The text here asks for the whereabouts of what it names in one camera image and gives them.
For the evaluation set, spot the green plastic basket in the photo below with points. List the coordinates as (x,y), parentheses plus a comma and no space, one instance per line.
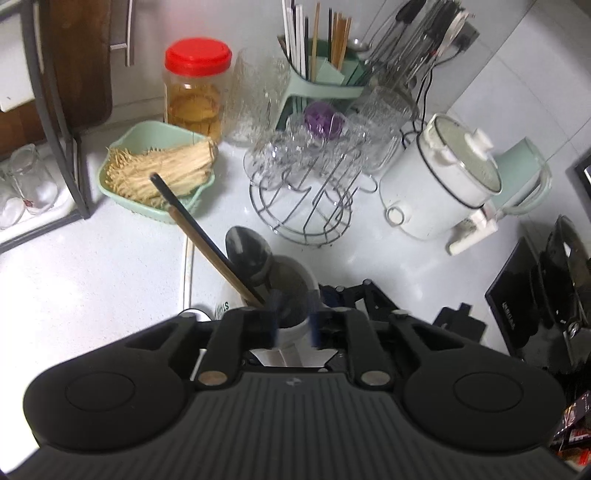
(138,131)

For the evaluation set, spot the metal ladle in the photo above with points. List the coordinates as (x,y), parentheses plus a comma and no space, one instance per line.
(360,45)

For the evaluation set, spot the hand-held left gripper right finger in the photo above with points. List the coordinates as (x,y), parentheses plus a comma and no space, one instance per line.
(316,330)

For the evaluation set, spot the large metal spoon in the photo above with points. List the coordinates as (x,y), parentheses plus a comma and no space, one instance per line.
(247,254)

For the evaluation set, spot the red-lidded plastic jar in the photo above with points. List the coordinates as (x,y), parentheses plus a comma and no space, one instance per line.
(196,101)

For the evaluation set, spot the red-marked clear drinking glass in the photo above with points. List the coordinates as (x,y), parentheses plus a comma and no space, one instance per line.
(34,180)

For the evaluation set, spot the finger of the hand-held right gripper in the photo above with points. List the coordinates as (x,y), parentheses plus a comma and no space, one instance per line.
(364,295)

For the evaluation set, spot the row of hanging kitchen utensils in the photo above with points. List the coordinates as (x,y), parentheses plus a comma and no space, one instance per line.
(415,41)

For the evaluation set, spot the cluster of clear glass cups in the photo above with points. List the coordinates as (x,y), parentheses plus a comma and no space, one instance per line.
(272,157)

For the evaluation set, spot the green chopstick caddy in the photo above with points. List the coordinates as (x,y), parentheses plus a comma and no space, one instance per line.
(300,46)

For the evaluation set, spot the black induction cooktop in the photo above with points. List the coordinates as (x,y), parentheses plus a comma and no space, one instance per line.
(512,300)

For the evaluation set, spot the white plastic board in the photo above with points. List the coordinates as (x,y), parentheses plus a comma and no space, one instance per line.
(16,74)

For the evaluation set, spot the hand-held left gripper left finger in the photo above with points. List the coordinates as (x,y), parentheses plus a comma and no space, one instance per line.
(273,330)

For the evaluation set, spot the white electric cooker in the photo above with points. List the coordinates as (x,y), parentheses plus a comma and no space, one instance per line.
(429,198)

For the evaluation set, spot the brown wooden cutting board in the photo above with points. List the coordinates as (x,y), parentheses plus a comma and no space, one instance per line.
(78,60)

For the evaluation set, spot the green bowl of sticks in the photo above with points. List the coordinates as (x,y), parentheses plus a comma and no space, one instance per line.
(157,170)

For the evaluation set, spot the black kitchen appliance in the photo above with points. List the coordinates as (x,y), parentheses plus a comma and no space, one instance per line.
(585,180)

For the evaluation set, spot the green chopstick holder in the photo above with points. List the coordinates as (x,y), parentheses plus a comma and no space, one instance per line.
(323,90)

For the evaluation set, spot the white ceramic utensil jar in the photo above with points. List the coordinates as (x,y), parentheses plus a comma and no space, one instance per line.
(295,334)

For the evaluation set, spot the black wok with lid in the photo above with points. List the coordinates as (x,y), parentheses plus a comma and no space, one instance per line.
(563,267)

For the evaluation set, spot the tall textured glass pitcher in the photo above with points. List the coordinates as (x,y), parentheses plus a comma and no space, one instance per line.
(254,106)

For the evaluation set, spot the pale green electric kettle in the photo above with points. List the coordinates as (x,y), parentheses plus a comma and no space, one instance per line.
(517,161)

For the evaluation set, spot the red orange packets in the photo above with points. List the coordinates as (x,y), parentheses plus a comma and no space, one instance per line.
(575,434)

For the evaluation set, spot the dark wall socket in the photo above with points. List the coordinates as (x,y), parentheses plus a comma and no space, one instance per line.
(468,37)

